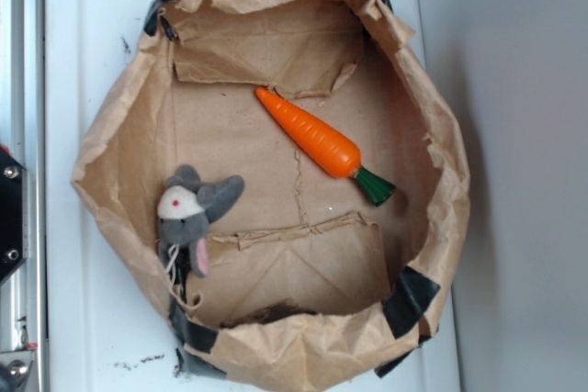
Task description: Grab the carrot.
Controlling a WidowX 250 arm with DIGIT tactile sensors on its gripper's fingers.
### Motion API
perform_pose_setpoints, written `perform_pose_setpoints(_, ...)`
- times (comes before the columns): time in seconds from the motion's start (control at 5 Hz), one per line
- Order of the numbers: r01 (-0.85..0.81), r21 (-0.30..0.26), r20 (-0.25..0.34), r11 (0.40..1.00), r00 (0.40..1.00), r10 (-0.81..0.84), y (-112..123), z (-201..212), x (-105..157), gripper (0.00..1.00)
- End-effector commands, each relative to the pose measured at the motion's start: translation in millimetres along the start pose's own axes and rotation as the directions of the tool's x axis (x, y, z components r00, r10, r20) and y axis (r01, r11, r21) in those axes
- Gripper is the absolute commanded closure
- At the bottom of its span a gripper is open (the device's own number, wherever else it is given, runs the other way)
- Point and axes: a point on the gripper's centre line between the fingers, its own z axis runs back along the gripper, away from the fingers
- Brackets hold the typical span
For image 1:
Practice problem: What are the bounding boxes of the white plastic board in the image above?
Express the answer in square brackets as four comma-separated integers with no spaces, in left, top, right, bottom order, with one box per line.
[45,0,461,391]

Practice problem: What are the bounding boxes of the grey plush rabbit toy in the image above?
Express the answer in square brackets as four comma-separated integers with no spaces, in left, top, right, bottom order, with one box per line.
[156,163,246,279]

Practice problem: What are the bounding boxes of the aluminium frame rail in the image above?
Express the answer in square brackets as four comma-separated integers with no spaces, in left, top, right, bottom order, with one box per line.
[1,0,49,391]

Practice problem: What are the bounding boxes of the orange plastic toy carrot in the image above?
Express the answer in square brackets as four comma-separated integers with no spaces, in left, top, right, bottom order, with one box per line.
[254,87,396,207]

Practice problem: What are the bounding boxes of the black metal bracket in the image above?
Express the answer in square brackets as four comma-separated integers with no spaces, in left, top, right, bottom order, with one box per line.
[0,144,27,285]

